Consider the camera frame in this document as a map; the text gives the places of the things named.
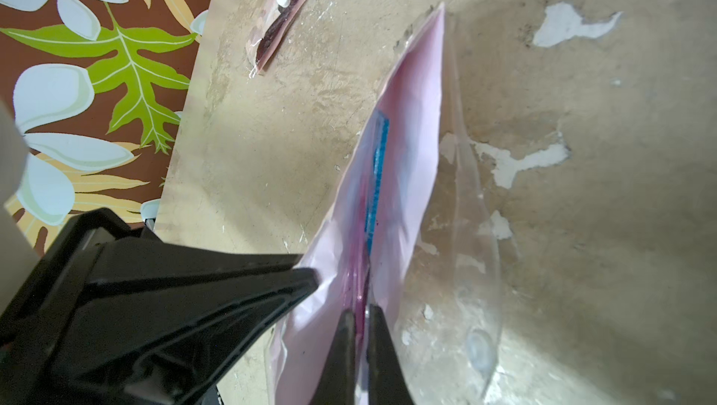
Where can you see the pink ruler set pouch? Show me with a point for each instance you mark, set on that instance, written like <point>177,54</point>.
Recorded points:
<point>456,363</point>

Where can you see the teal ruler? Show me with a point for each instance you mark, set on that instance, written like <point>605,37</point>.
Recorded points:
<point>378,141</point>

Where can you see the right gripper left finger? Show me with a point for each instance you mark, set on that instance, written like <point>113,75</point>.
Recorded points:
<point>338,379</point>

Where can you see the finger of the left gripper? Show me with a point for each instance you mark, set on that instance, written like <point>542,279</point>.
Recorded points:
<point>114,315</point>

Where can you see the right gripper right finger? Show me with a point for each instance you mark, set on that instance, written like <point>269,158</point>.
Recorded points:
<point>386,384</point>

